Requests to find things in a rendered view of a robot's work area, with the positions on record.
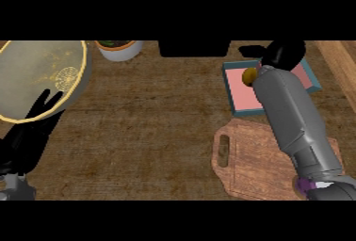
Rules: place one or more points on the pale wooden plank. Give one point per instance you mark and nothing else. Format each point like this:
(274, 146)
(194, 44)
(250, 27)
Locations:
(342, 67)

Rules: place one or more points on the teal box with pink inside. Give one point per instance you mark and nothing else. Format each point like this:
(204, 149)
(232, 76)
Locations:
(241, 91)

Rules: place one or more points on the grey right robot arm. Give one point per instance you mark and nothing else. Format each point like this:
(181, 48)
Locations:
(302, 125)

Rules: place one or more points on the white pot with plant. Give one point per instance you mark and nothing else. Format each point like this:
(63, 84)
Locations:
(119, 50)

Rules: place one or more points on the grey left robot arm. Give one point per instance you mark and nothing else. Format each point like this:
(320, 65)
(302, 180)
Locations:
(18, 188)

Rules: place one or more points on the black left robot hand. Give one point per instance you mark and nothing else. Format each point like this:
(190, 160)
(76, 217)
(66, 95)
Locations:
(26, 142)

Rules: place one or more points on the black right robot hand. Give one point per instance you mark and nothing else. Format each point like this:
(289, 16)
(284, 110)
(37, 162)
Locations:
(284, 54)

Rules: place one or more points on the black rectangular appliance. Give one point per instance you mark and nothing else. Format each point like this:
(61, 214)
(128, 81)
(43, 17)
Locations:
(194, 48)

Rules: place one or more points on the yellow lemon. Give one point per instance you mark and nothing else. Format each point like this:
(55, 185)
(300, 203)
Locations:
(249, 76)

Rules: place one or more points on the brown wooden cutting board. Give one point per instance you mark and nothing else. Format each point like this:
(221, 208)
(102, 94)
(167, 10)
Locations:
(253, 163)

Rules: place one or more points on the grey plate with gold rim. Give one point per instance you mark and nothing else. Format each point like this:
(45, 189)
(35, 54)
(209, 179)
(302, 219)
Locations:
(39, 78)

